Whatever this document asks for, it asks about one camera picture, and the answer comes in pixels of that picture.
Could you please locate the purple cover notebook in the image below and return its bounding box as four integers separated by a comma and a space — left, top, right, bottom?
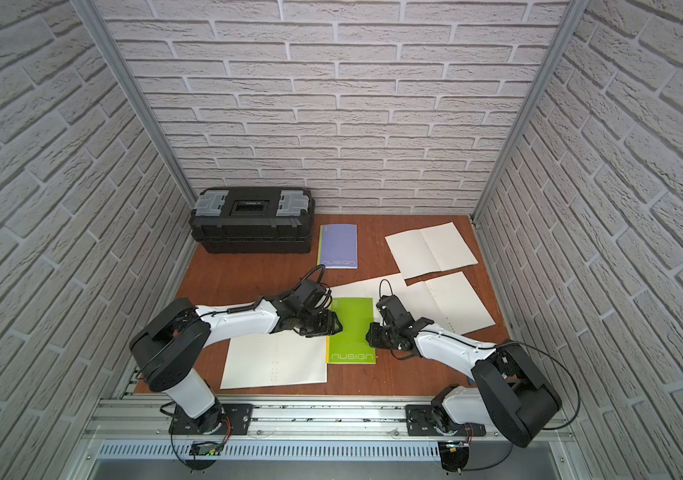
318, 224, 359, 269

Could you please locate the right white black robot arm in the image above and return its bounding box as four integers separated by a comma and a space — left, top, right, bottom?
365, 319, 563, 448

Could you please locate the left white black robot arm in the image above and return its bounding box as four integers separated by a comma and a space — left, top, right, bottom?
129, 279, 343, 432

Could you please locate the black plastic toolbox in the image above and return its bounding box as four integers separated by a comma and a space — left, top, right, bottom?
190, 187, 315, 254

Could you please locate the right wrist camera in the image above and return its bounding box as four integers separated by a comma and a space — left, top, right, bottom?
377, 295, 413, 328

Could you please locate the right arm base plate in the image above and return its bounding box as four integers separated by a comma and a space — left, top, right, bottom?
405, 404, 487, 438

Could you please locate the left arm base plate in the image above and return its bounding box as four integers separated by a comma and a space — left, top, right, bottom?
169, 402, 255, 435

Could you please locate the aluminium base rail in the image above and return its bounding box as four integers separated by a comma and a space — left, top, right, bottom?
76, 394, 577, 463

